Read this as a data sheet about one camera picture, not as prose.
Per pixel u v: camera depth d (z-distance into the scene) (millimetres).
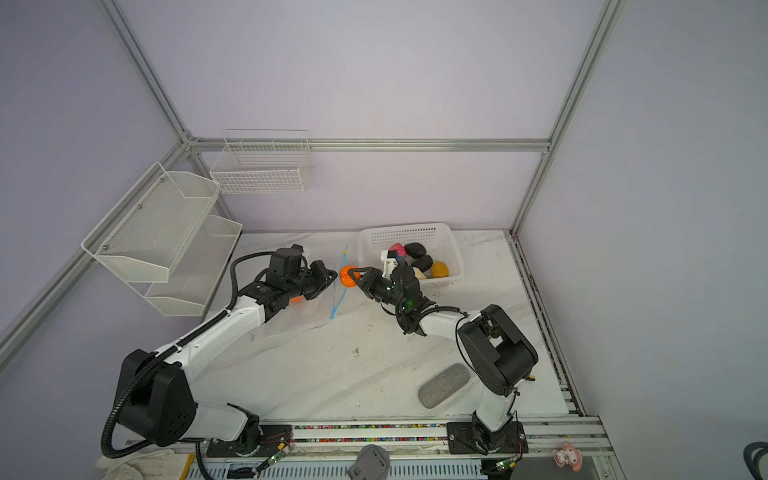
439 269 1025
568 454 698
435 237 1112
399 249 1075
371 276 776
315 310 906
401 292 671
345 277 814
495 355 477
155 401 406
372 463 710
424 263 1040
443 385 799
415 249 1090
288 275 651
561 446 728
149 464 694
